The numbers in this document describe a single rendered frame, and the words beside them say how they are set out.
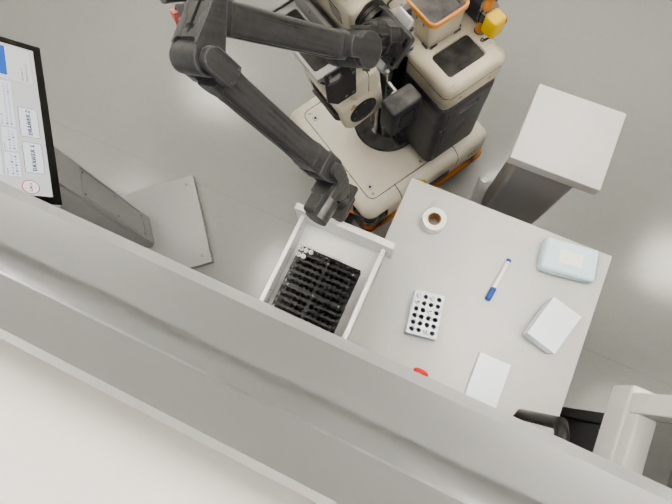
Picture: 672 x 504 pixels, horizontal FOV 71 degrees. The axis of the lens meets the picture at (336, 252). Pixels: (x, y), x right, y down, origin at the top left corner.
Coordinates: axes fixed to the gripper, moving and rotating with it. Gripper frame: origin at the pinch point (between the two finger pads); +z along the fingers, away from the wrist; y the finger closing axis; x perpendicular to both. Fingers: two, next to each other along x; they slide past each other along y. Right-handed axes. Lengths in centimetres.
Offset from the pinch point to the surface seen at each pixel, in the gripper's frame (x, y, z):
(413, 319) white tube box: 29.8, 16.7, 10.9
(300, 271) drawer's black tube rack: -2.5, 19.5, 0.1
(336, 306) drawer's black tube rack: 10.1, 23.9, 0.2
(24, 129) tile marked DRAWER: -85, 17, -12
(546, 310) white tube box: 61, 0, 9
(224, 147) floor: -85, -37, 88
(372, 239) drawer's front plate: 11.5, 4.4, -3.1
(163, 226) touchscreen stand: -90, 12, 85
